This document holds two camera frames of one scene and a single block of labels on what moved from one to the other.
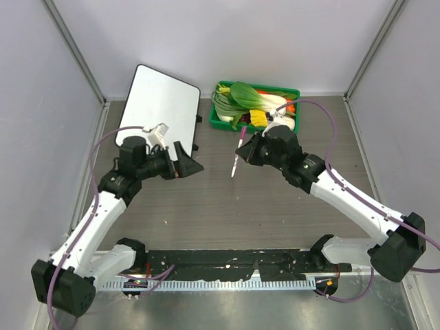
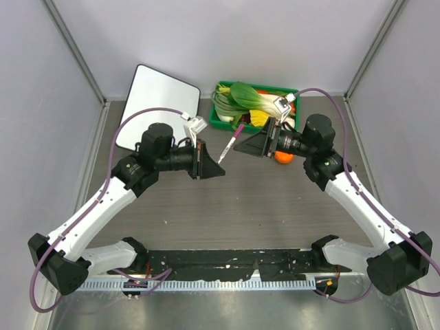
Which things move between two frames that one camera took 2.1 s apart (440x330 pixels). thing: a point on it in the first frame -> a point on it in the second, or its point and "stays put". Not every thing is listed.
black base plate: x=267 y=265 stays put
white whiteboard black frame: x=155 y=97 stays put
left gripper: x=184 y=166 -> x=203 y=166
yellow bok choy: x=259 y=117 stays put
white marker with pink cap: x=241 y=139 -> x=236 y=135
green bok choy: x=249 y=97 stays put
